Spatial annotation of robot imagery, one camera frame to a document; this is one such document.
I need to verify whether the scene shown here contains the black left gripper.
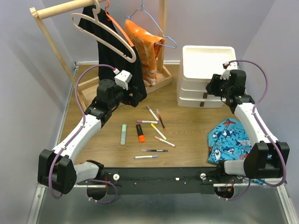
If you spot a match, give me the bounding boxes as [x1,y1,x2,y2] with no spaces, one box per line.
[109,77,143,109]

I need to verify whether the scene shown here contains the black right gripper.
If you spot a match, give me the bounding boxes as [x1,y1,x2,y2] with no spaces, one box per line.
[205,73,232,97]

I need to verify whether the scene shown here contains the white marker pink cap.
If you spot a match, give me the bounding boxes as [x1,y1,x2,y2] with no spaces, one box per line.
[136,120,159,124]

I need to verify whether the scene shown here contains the white three-drawer organizer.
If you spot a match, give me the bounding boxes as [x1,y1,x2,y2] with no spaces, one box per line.
[177,45,236,108]

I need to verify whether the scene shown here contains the white marker yellow cap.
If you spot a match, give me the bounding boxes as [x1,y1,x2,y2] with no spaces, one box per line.
[150,124,167,140]

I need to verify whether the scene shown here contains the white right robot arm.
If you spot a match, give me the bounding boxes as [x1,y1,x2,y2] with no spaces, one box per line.
[206,70,290,183]

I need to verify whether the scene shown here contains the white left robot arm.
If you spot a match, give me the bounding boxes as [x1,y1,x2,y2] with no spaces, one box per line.
[37,79,142,194]

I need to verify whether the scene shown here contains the white marker grey cap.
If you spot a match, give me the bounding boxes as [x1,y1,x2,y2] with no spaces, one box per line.
[146,105,159,122]

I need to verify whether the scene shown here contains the red transparent pen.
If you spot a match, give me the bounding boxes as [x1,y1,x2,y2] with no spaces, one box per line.
[156,109,166,131]

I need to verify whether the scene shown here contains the green transparent highlighter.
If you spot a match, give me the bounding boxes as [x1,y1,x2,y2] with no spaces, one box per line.
[120,124,127,145]

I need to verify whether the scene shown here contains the wooden clothes rack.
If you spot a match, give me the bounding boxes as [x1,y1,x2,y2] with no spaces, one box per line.
[29,0,174,110]

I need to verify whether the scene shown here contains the black orange highlighter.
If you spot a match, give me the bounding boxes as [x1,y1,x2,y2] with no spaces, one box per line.
[136,124,145,143]

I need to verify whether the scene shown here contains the black garment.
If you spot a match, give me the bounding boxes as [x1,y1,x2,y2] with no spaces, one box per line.
[79,5,147,101]

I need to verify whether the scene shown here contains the white marker peach cap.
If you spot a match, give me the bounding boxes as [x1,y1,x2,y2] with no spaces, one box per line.
[154,136,176,147]

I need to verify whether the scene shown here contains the orange tie-dye garment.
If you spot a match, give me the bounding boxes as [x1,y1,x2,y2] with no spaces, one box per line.
[125,20,165,85]

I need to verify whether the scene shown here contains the blue shark print cloth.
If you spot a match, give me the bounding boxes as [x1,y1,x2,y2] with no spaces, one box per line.
[206,118,273,185]

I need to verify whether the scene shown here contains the purple dark marker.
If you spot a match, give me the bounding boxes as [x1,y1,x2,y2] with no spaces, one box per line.
[140,149,168,152]

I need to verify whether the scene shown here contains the white marker lilac cap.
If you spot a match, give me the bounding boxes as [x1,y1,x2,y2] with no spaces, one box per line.
[134,155,158,160]

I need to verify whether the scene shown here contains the orange plastic hanger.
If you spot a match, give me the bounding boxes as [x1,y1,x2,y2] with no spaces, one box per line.
[105,0,134,47]

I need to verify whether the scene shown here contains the beige wooden hanger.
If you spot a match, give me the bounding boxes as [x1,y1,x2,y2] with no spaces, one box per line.
[70,0,137,63]

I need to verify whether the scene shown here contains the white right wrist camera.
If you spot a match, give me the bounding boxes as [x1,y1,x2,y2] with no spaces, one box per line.
[220,62,238,80]

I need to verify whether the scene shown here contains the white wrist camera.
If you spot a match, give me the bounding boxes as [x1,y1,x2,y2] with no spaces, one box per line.
[220,62,238,80]
[114,69,132,90]

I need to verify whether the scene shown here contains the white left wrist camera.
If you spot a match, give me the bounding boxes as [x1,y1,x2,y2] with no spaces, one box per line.
[114,69,132,90]

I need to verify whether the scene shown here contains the blue wire hanger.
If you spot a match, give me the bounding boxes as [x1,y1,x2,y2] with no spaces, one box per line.
[125,0,178,49]

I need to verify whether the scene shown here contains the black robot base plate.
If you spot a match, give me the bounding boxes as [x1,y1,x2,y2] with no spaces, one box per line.
[80,167,242,200]

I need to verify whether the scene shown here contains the aluminium frame rail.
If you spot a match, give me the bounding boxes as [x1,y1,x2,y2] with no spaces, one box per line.
[28,184,299,224]

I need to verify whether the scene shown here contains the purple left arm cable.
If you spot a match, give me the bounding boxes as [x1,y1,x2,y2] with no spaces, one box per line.
[48,64,119,204]

